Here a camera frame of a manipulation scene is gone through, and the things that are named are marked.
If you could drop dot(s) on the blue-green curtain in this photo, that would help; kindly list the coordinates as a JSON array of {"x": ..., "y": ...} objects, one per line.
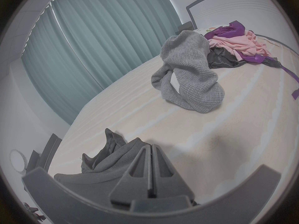
[
  {"x": 116, "y": 31},
  {"x": 53, "y": 78}
]

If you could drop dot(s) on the pile of clothes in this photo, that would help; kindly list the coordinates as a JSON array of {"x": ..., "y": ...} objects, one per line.
[{"x": 233, "y": 43}]

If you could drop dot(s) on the grey knit garment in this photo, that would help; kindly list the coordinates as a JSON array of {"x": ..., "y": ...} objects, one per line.
[{"x": 191, "y": 78}]

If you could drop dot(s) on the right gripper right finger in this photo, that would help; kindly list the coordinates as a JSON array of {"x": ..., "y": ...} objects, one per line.
[{"x": 177, "y": 188}]

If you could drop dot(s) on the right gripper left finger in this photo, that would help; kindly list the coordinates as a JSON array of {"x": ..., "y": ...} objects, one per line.
[{"x": 123, "y": 190}]

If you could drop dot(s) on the white printed pillow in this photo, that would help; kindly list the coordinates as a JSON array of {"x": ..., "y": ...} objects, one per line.
[{"x": 206, "y": 31}]

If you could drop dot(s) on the grey bedside table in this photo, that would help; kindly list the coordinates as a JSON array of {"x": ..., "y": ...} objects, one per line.
[{"x": 185, "y": 27}]

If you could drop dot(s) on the black trousers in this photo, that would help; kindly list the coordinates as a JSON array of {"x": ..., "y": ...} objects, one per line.
[{"x": 105, "y": 167}]

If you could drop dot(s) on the bed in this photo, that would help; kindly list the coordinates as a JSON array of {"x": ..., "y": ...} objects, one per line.
[{"x": 163, "y": 136}]

